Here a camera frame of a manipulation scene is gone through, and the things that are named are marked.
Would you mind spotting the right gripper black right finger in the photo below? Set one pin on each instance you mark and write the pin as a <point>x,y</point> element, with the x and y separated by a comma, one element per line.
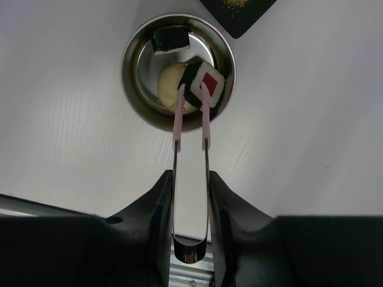
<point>251,248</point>

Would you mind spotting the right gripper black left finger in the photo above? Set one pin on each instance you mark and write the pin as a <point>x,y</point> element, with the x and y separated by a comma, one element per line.
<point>129,248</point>

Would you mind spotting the pink metal tongs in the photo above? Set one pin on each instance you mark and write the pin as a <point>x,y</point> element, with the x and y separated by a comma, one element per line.
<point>191,181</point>

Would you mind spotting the round cream steamed bun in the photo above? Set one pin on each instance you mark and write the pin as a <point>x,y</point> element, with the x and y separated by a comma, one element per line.
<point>167,85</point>

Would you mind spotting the round steel lunch box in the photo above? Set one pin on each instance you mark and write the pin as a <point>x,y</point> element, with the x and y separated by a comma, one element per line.
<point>140,67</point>

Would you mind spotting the black seaweed sushi piece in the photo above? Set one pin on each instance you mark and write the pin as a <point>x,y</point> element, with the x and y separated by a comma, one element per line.
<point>170,39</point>

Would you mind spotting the black teal square plate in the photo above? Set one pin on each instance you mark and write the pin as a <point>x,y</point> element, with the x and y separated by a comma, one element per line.
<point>237,16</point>

